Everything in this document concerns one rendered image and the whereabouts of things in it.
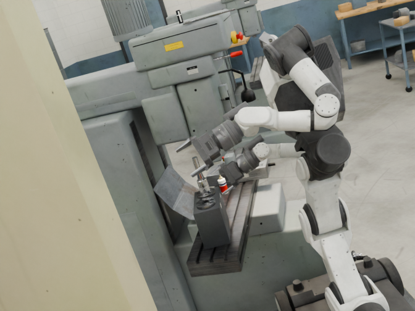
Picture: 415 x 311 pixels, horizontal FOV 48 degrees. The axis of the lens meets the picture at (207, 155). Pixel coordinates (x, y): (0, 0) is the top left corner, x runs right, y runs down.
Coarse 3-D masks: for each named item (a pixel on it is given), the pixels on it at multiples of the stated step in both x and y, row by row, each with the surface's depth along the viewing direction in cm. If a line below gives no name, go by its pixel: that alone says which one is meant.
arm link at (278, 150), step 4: (268, 144) 209; (272, 144) 209; (276, 144) 208; (280, 144) 202; (284, 144) 202; (272, 148) 209; (276, 148) 208; (280, 148) 201; (284, 148) 201; (272, 152) 209; (276, 152) 208; (280, 152) 201; (284, 152) 201; (272, 156) 209; (276, 156) 208; (280, 156) 203; (284, 156) 202
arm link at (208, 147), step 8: (216, 128) 154; (224, 128) 153; (200, 136) 156; (208, 136) 155; (216, 136) 152; (224, 136) 152; (200, 144) 154; (208, 144) 154; (216, 144) 153; (224, 144) 153; (232, 144) 154; (200, 152) 153; (208, 152) 153; (216, 152) 153; (208, 160) 152
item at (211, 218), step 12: (216, 192) 213; (204, 204) 202; (216, 204) 202; (204, 216) 200; (216, 216) 200; (204, 228) 202; (216, 228) 202; (228, 228) 213; (204, 240) 205; (216, 240) 205; (228, 240) 205
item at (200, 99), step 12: (180, 84) 224; (192, 84) 222; (204, 84) 221; (216, 84) 227; (180, 96) 226; (192, 96) 225; (204, 96) 224; (216, 96) 224; (192, 108) 227; (204, 108) 226; (216, 108) 225; (192, 120) 230; (204, 120) 229; (216, 120) 228; (192, 132) 233; (204, 132) 231
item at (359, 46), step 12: (348, 0) 766; (360, 0) 750; (384, 0) 735; (396, 0) 722; (408, 0) 705; (336, 12) 781; (348, 12) 745; (360, 12) 725; (396, 36) 782; (408, 36) 760; (348, 48) 803; (360, 48) 756; (372, 48) 756; (252, 60) 855; (348, 60) 760
